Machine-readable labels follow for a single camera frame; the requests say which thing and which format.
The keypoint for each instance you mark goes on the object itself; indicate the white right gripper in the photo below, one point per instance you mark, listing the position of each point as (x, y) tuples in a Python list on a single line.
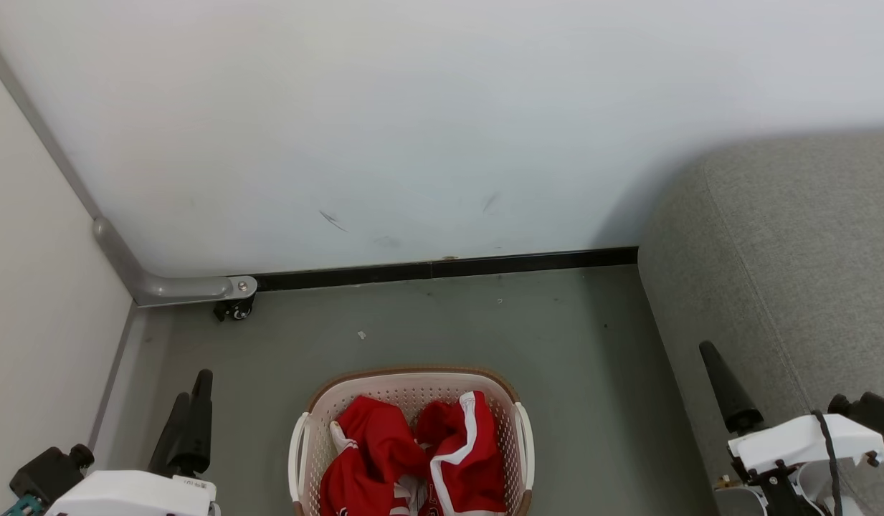
[(793, 441)]

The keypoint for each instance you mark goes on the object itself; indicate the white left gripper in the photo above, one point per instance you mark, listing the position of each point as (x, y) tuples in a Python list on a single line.
[(133, 494)]

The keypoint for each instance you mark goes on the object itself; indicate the red and white garment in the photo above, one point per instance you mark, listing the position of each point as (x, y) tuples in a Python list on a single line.
[(377, 451)]

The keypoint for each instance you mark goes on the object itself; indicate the grey fabric sofa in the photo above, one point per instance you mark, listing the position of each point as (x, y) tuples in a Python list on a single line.
[(793, 272)]

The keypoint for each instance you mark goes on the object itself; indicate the black caster wheel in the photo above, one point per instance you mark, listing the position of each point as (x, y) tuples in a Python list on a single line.
[(235, 310)]

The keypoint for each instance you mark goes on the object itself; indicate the beige perforated laundry basket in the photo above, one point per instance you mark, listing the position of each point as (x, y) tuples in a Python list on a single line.
[(413, 390)]

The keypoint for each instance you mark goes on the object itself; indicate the black baseboard strip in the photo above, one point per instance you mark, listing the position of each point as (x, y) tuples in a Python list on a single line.
[(449, 270)]

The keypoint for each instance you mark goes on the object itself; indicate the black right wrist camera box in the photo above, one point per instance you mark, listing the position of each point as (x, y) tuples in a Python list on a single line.
[(872, 412)]

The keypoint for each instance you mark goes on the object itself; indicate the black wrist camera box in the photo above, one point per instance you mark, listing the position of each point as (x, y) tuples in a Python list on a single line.
[(872, 412), (49, 471)]

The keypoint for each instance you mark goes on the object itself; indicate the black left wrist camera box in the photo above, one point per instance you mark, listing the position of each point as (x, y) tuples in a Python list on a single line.
[(49, 471)]

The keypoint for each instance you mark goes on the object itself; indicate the grey metal partition frame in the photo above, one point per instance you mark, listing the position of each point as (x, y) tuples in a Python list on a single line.
[(176, 289)]

